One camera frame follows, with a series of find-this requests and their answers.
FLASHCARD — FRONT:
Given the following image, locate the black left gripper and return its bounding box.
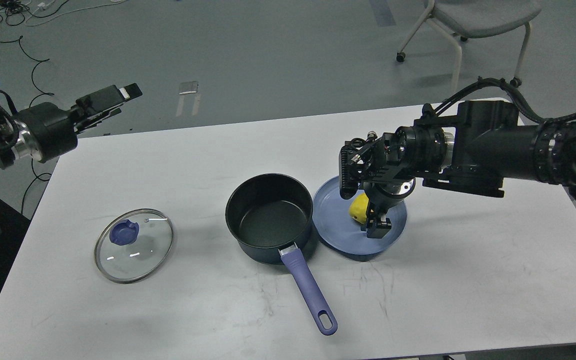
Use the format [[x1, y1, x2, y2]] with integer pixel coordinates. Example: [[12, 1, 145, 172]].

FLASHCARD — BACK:
[[14, 83, 143, 163]]

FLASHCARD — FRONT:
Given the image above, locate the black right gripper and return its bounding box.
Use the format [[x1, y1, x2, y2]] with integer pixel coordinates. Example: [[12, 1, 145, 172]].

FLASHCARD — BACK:
[[361, 178, 416, 239]]

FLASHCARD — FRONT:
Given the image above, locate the yellow potato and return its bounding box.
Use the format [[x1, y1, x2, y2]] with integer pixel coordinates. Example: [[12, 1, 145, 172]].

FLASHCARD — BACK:
[[349, 193, 370, 224]]

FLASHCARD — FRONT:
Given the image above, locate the glass pot lid purple knob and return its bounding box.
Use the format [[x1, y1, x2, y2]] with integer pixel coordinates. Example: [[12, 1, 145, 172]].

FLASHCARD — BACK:
[[94, 208, 175, 284]]

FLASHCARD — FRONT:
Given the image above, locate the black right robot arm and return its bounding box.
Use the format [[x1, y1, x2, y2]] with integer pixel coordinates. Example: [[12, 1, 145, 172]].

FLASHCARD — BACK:
[[338, 77, 576, 239]]

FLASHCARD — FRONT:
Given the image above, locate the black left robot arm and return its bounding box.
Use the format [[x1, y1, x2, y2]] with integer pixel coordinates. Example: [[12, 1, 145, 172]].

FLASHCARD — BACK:
[[0, 83, 142, 169]]

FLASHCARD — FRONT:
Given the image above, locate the blue round plate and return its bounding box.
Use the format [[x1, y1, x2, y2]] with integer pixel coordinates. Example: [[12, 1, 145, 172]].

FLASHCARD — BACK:
[[312, 176, 408, 260]]

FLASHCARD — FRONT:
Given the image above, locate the grey floor outlet plate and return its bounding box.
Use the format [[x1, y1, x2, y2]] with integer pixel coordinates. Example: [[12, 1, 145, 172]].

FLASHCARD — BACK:
[[178, 80, 199, 96]]

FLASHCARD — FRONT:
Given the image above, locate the grey office chair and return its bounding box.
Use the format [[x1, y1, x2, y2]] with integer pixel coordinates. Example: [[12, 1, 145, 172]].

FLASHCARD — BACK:
[[395, 0, 542, 92]]

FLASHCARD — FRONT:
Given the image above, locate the black floor cable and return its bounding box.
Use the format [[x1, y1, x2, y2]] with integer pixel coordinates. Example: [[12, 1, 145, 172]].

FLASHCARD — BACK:
[[0, 0, 74, 216]]

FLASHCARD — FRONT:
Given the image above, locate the dark blue saucepan purple handle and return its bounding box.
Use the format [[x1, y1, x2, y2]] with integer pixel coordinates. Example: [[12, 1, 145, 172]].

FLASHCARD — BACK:
[[225, 173, 338, 336]]

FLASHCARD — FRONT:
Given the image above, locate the white floor cable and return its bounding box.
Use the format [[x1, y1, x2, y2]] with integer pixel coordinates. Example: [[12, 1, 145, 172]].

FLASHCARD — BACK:
[[24, 0, 131, 28]]

